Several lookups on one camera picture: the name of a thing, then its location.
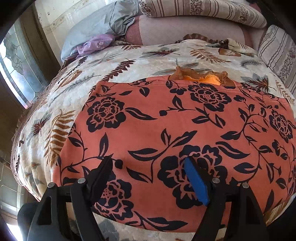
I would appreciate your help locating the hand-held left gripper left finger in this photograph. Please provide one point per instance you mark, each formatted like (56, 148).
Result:
(101, 170)

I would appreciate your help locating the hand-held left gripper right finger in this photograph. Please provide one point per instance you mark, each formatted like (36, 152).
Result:
(196, 180)

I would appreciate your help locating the orange floral shirt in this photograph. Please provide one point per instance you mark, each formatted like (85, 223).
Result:
(150, 129)

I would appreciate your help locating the leaf print blanket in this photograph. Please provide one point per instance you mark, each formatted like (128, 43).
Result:
(76, 85)

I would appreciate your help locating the purple cloth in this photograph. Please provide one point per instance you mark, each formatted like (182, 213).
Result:
(97, 44)

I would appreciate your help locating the stained glass door panel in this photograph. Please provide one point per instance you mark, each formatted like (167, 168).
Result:
(16, 67)

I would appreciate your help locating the grey pillow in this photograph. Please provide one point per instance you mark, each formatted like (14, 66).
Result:
(92, 30)

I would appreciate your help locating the pink bolster cushion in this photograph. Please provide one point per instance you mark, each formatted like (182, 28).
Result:
(185, 31)

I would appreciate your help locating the striped floral flat pillow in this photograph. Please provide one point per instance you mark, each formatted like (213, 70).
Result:
(279, 53)

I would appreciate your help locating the striped floral bolster pillow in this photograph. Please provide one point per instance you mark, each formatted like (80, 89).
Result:
(203, 11)

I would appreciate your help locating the wooden door frame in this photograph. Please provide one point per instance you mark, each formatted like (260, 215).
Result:
(38, 39)

